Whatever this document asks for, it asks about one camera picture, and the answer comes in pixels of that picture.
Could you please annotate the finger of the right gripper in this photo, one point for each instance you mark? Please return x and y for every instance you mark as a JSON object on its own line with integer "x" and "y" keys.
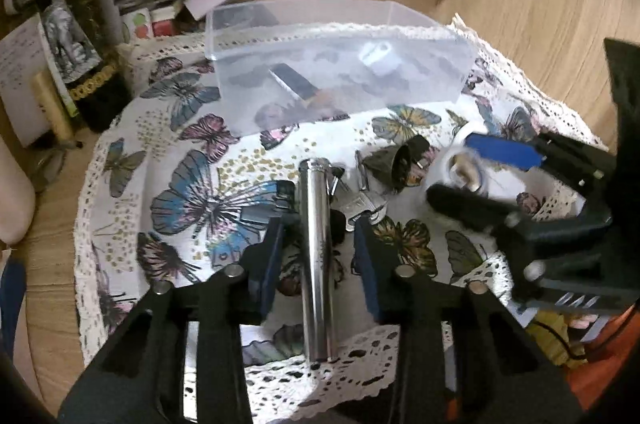
{"x": 504, "y": 151}
{"x": 475, "y": 212}

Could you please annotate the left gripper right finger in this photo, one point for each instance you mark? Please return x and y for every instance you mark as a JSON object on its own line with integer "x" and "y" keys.
{"x": 462, "y": 357}

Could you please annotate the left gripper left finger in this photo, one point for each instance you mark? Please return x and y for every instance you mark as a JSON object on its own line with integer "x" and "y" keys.
{"x": 137, "y": 375}

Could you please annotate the white tape roll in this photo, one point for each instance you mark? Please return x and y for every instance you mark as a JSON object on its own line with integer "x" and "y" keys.
{"x": 460, "y": 167}

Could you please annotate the silver metal tube flashlight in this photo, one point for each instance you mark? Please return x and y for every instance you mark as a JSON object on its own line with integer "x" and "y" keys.
{"x": 316, "y": 255}

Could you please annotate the white travel plug adapter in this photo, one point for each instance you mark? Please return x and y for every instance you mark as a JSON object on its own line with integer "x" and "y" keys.
{"x": 380, "y": 58}

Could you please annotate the black gold lighter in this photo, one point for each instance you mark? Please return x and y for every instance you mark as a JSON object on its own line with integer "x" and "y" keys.
{"x": 298, "y": 86}

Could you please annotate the dark small bell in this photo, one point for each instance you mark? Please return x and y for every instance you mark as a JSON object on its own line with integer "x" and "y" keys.
{"x": 393, "y": 164}

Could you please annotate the butterfly print lace cloth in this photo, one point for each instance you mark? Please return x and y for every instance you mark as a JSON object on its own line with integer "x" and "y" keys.
{"x": 168, "y": 182}

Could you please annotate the cream pillar candle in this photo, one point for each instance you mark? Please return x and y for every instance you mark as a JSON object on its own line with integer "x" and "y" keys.
{"x": 17, "y": 199}

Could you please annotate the clear plastic storage box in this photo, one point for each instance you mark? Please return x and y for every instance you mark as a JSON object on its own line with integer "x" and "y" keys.
{"x": 321, "y": 39}

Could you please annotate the yellow wooden stick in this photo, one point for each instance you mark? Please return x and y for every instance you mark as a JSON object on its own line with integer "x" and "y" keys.
{"x": 53, "y": 108}

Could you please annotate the dark wine bottle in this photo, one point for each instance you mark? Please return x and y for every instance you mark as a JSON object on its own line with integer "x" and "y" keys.
{"x": 87, "y": 63}

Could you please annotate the white handwritten note paper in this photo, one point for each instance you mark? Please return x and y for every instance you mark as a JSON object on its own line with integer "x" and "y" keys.
{"x": 22, "y": 58}

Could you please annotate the stack of small boxes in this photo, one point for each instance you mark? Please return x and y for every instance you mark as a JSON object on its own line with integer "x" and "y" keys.
{"x": 138, "y": 17}

